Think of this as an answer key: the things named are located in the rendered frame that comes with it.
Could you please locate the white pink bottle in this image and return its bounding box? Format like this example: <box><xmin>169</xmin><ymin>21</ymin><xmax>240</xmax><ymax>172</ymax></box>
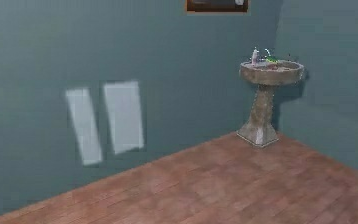
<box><xmin>251</xmin><ymin>47</ymin><xmax>260</xmax><ymax>66</ymax></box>

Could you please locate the grey stone pedestal sink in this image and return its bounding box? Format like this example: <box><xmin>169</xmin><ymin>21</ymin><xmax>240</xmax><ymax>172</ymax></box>
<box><xmin>236</xmin><ymin>59</ymin><xmax>306</xmax><ymax>148</ymax></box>

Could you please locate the orange framed wall picture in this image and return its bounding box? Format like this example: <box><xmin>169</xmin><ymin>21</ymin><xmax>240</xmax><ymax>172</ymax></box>
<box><xmin>185</xmin><ymin>0</ymin><xmax>250</xmax><ymax>14</ymax></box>

